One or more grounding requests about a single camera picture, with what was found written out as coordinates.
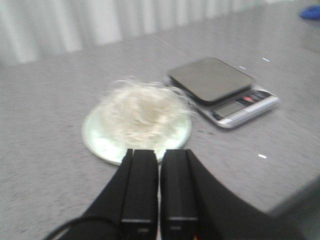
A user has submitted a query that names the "black silver kitchen scale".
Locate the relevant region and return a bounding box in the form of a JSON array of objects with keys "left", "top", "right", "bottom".
[{"left": 167, "top": 57, "right": 280, "bottom": 129}]

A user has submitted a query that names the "pale green round plate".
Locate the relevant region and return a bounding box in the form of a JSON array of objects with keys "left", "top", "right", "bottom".
[{"left": 81, "top": 106, "right": 192, "bottom": 166}]

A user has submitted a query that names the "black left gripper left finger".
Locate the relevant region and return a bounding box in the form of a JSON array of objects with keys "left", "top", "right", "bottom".
[{"left": 84, "top": 149, "right": 159, "bottom": 240}]

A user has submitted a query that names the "blue object at table edge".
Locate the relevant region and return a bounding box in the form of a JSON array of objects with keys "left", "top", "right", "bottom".
[{"left": 299, "top": 5, "right": 320, "bottom": 20}]

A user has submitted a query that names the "white vermicelli noodle bundle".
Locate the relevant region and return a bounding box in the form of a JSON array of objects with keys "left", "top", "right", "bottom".
[{"left": 98, "top": 79, "right": 193, "bottom": 149}]

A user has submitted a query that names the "white pleated curtain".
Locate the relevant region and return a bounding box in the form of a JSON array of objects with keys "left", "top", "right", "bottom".
[{"left": 0, "top": 0, "right": 291, "bottom": 66}]

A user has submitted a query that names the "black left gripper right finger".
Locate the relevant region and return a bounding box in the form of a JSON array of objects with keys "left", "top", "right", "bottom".
[{"left": 160, "top": 149, "right": 275, "bottom": 240}]

